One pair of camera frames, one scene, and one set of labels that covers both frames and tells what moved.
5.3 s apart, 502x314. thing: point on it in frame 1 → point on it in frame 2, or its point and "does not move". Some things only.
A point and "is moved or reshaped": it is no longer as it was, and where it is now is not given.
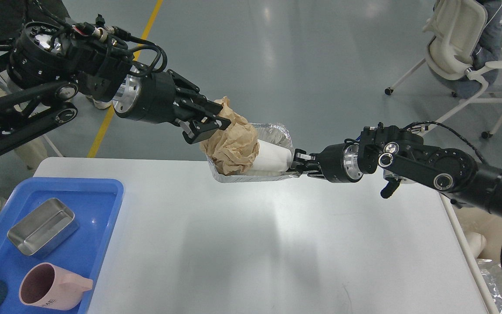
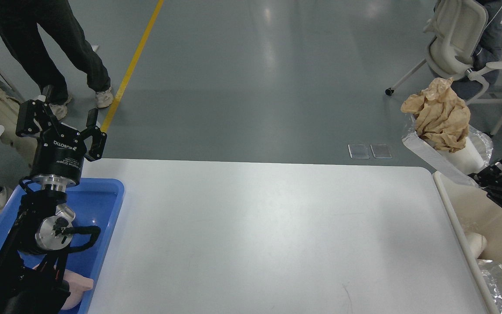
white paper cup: (272, 158) is moved or reshaped
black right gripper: (338, 163) → (499, 183)
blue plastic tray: (95, 203) does not move
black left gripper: (152, 98) → (59, 149)
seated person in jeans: (488, 47) does not move
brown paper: (233, 149) → (442, 117)
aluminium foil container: (276, 133) → (481, 140)
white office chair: (456, 29) does not move
